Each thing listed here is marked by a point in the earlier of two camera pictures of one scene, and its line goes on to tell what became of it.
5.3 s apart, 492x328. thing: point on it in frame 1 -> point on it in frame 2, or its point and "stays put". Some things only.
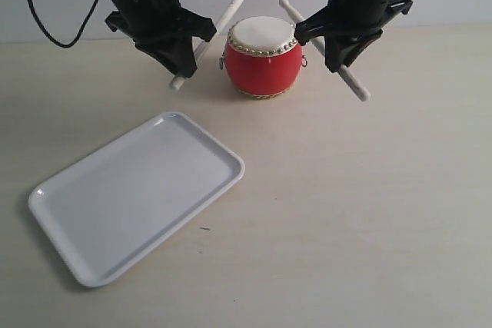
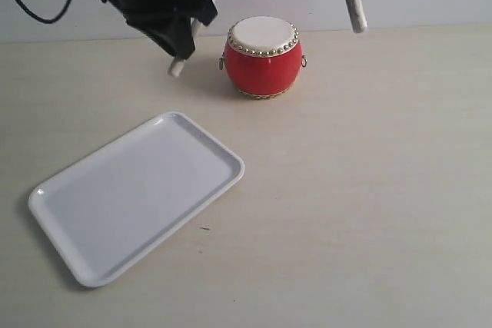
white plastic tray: x=107 y=211 stays put
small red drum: x=263 y=57 stays put
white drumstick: x=320 y=45 -> x=357 y=11
